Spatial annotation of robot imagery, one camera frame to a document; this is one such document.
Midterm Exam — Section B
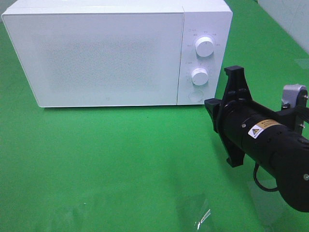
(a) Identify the white microwave knob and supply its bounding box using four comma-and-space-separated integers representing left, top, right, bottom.
191, 68, 209, 86
195, 36, 214, 58

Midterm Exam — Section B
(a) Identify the round microwave door button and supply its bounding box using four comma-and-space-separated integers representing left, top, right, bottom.
189, 90, 204, 102

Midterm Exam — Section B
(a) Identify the white microwave door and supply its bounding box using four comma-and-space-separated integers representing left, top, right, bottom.
3, 14, 183, 107

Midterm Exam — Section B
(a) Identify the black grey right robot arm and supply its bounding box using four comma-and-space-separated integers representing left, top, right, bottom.
204, 66, 309, 212

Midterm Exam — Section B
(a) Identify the clear tape piece on table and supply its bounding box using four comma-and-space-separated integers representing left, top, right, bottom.
175, 193, 213, 232

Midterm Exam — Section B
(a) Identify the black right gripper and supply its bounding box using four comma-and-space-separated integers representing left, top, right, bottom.
204, 65, 302, 168

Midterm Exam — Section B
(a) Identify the white microwave oven body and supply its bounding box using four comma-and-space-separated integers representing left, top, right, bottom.
1, 0, 233, 105

